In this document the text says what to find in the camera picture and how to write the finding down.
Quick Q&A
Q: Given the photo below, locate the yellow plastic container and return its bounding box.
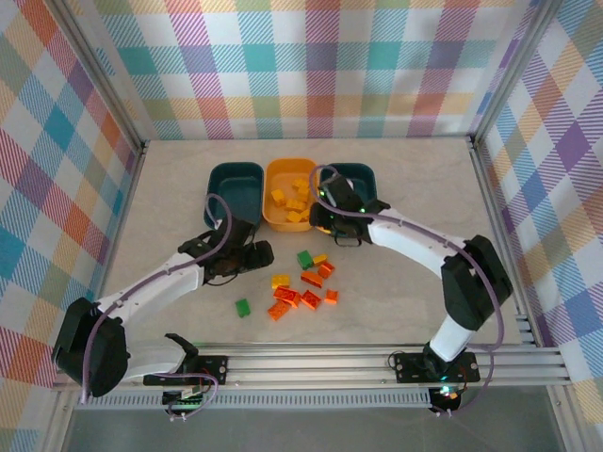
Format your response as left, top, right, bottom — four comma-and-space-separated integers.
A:
262, 157, 321, 234

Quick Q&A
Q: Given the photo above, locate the teal plastic container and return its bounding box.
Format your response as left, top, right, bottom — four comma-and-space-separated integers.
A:
202, 161, 265, 227
319, 162, 378, 203

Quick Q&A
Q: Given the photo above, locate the plaid fabric backdrop panel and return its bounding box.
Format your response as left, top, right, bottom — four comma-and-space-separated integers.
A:
70, 0, 543, 142
0, 0, 142, 452
475, 0, 603, 452

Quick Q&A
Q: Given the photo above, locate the aluminium table side rail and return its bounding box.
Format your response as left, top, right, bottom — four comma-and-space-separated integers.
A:
82, 140, 150, 354
468, 136, 543, 349

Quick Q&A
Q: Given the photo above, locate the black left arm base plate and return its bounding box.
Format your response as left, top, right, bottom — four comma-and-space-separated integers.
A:
143, 355, 230, 388

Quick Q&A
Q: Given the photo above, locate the wide aluminium frame rail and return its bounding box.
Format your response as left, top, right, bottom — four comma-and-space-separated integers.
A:
50, 346, 574, 393

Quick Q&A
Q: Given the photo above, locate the grey slotted cable duct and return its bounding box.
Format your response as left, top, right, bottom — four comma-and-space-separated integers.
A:
74, 389, 432, 411

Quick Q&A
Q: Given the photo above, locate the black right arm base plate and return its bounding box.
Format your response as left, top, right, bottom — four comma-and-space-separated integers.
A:
393, 351, 481, 383

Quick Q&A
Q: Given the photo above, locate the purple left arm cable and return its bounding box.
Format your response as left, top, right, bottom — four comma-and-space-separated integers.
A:
79, 192, 235, 423

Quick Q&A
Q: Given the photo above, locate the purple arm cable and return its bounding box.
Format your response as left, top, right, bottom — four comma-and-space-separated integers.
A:
310, 164, 508, 418
79, 192, 235, 423

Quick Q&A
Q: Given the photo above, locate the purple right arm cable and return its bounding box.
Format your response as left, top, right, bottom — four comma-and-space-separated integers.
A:
310, 164, 508, 418

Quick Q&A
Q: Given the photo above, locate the aluminium frame post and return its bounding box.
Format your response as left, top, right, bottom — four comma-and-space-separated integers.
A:
56, 0, 150, 154
468, 0, 566, 142

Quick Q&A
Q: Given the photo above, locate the short aluminium frame leg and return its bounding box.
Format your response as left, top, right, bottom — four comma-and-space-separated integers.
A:
548, 383, 583, 452
41, 388, 79, 452

